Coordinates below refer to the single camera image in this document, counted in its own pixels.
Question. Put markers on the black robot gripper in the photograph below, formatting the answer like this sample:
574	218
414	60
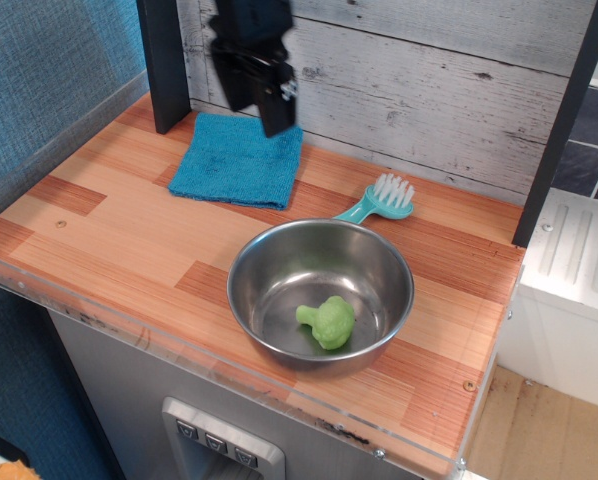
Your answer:
256	26

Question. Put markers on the teal brush with white bristles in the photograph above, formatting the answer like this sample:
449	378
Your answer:
389	197

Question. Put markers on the blue folded towel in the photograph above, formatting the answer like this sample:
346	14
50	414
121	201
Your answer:
231	160

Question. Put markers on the stainless steel bowl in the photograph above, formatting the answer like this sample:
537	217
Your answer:
304	263

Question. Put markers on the green toy broccoli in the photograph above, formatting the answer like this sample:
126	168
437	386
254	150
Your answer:
331	323

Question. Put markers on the clear acrylic table edge guard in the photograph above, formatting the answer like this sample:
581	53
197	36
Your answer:
416	401

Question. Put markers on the silver button control panel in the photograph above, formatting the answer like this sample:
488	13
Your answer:
206	447

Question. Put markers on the white ribbed side unit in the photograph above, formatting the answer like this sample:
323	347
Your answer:
551	334

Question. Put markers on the orange object at corner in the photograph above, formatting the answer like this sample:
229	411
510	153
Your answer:
17	471

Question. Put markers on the dark left shelf post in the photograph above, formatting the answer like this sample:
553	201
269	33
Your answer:
165	64

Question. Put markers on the dark shelf post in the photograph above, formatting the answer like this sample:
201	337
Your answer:
165	64
572	101

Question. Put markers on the dark right shelf post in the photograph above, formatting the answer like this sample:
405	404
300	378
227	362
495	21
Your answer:
572	101

